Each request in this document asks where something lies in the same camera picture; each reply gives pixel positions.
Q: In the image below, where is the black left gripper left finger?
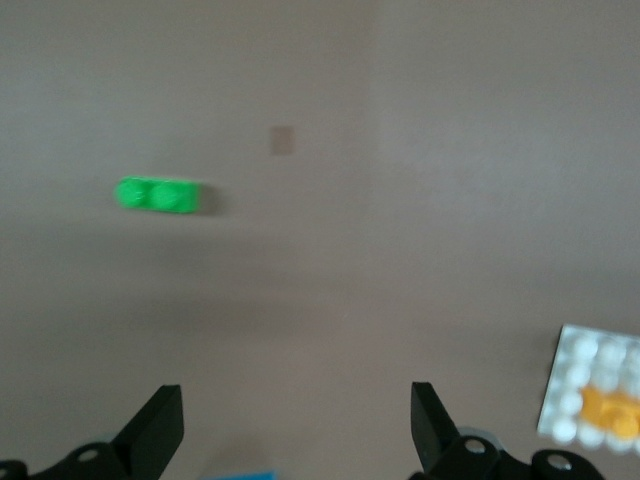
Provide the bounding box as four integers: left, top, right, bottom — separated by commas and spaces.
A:
0, 383, 186, 480

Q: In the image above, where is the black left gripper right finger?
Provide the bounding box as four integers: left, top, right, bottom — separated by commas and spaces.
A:
409, 381, 604, 480

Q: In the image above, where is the white studded base plate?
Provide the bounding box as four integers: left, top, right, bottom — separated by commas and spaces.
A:
536, 323, 640, 452

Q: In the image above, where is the yellow two-stud block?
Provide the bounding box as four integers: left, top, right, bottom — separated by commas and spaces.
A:
578, 383, 640, 442

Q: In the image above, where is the green two-stud block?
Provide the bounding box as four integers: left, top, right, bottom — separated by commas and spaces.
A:
114, 175, 206, 216

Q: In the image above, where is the brown square tape patch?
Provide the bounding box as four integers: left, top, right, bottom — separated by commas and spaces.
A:
269, 126, 296, 158

